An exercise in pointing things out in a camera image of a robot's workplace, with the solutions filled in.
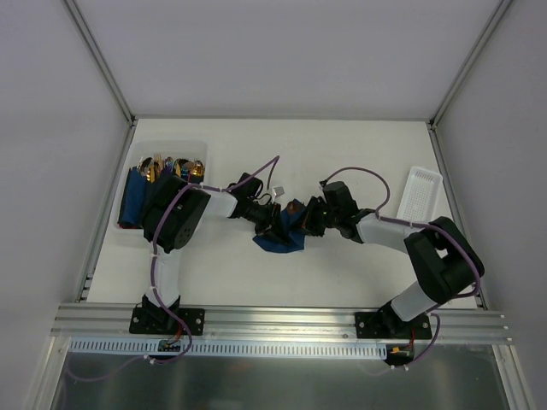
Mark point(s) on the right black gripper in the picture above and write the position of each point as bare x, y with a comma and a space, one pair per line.
314, 218

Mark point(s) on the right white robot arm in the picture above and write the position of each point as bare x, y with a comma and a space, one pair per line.
444, 262

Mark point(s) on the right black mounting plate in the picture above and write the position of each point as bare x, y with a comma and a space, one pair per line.
378, 325

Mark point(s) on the white perforated utensil tray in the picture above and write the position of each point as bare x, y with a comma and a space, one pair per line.
420, 195

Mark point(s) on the blue paper napkin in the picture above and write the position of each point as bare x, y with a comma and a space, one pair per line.
296, 238

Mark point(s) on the black mounting plate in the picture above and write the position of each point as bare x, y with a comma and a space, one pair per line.
192, 318
378, 325

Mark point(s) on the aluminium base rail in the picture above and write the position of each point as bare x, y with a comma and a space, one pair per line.
284, 324

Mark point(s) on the white slotted cable duct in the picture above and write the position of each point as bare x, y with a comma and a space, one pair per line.
260, 349

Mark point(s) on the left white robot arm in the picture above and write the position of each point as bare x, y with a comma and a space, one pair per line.
171, 216

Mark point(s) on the rolled napkin bundles with cutlery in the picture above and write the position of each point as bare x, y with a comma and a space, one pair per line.
144, 179

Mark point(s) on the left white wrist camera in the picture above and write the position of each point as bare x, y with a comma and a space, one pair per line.
277, 191

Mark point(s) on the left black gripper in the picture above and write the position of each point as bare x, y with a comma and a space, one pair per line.
274, 219

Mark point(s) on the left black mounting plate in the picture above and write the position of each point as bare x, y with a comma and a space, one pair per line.
192, 318

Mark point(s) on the white plastic bin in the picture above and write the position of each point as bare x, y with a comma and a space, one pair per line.
190, 149

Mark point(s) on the wooden spoon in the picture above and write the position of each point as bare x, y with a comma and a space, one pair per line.
293, 207

